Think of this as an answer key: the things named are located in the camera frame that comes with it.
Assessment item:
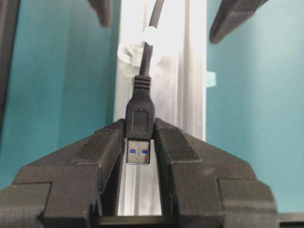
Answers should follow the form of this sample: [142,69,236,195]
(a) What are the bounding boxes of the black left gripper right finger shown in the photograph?
[153,118,279,228]

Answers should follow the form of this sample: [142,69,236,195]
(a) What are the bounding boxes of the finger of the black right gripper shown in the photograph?
[88,0,112,27]
[209,0,267,44]

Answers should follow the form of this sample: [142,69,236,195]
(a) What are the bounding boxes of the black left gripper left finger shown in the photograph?
[0,119,124,228]

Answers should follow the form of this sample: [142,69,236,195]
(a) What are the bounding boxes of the white cable ring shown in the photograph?
[117,27,171,68]

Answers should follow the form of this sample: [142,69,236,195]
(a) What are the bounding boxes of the aluminium extrusion rail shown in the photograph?
[114,0,207,216]

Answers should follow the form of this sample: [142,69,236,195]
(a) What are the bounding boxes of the black USB cable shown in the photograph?
[124,0,164,166]

